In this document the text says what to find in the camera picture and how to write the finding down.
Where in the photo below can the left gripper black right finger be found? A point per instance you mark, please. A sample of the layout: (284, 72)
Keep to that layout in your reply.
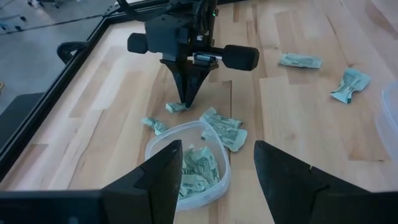
(295, 196)

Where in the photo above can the green white stevia sweetener packet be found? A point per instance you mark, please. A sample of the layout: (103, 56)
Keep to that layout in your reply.
(175, 107)
(349, 85)
(155, 124)
(192, 186)
(203, 163)
(186, 155)
(231, 140)
(300, 60)
(220, 121)

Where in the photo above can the black metal table frame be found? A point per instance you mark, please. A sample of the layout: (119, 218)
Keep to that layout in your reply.
(46, 102)

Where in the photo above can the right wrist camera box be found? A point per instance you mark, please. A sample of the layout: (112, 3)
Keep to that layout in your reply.
(164, 37)

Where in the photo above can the small clear plastic container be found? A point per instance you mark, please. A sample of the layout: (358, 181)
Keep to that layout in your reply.
(174, 137)

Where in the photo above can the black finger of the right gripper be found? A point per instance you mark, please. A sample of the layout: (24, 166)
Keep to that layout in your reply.
(196, 79)
(182, 81)

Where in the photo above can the large clear plastic container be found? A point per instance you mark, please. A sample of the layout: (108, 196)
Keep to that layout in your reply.
(390, 124)

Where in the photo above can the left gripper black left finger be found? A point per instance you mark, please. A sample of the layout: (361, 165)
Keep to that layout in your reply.
(155, 193)

